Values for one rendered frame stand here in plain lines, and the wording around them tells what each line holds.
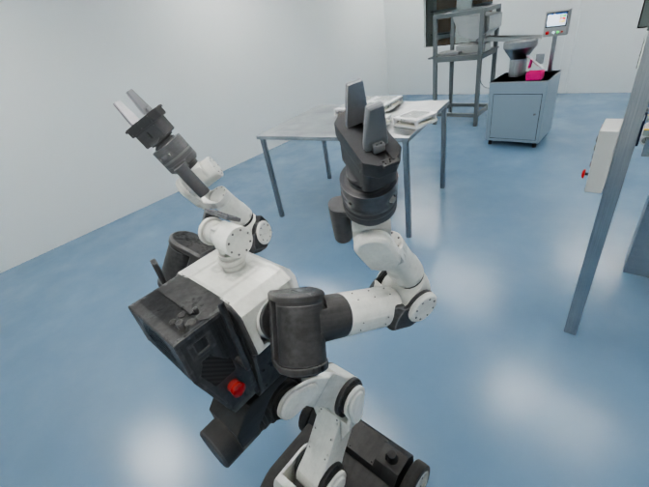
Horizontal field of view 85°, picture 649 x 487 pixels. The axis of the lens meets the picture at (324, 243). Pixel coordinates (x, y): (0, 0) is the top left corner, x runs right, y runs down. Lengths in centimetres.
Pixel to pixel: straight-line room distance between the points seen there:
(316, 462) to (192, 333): 93
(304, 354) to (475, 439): 142
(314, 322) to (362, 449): 112
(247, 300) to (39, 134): 433
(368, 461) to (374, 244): 122
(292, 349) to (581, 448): 162
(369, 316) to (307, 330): 15
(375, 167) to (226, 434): 77
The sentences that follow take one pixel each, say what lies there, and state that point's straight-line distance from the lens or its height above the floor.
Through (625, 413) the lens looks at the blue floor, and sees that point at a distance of 225.
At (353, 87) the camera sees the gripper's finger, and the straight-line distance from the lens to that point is 47.
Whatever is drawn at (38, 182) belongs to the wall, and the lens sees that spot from 494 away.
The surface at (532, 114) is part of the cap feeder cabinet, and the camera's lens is 500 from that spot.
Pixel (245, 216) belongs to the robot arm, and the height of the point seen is 123.
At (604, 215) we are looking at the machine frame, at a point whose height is 76.
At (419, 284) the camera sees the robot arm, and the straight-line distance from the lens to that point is 80.
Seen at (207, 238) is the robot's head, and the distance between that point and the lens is 79.
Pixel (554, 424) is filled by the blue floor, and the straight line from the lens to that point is 210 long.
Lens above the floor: 171
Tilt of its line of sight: 32 degrees down
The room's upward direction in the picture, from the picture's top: 11 degrees counter-clockwise
